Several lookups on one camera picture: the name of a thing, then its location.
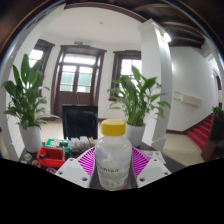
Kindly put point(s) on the black chair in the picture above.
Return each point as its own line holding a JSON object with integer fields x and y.
{"x": 80, "y": 123}

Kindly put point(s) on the dark framed window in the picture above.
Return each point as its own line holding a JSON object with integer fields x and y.
{"x": 36, "y": 55}
{"x": 128, "y": 66}

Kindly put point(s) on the leafy plant in white pot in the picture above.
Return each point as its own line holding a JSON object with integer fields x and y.
{"x": 26, "y": 100}
{"x": 136, "y": 100}

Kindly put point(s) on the white wall radiator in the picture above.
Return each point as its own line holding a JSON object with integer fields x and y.
{"x": 190, "y": 99}

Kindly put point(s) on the green exit sign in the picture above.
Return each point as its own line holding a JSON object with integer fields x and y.
{"x": 78, "y": 42}

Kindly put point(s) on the clear bottle with yellow cap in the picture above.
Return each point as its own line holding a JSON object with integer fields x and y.
{"x": 113, "y": 156}

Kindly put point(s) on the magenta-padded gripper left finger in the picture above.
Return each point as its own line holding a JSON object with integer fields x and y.
{"x": 75, "y": 170}

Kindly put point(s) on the red carpeted staircase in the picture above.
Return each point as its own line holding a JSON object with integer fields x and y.
{"x": 201, "y": 131}

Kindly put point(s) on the green box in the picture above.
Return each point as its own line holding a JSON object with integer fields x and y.
{"x": 55, "y": 143}

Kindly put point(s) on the black sheet of round stickers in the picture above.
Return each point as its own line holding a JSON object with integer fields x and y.
{"x": 28, "y": 157}

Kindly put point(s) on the plant in dark pot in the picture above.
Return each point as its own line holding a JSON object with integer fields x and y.
{"x": 215, "y": 133}

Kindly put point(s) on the red plastic box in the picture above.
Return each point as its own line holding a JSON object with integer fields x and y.
{"x": 50, "y": 157}

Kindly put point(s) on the brown tray of white packets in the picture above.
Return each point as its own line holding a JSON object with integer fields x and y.
{"x": 81, "y": 144}

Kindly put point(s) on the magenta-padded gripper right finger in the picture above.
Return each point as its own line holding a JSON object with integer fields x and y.
{"x": 151, "y": 171}

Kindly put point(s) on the dark wooden double door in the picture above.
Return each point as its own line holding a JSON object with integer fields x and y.
{"x": 71, "y": 100}

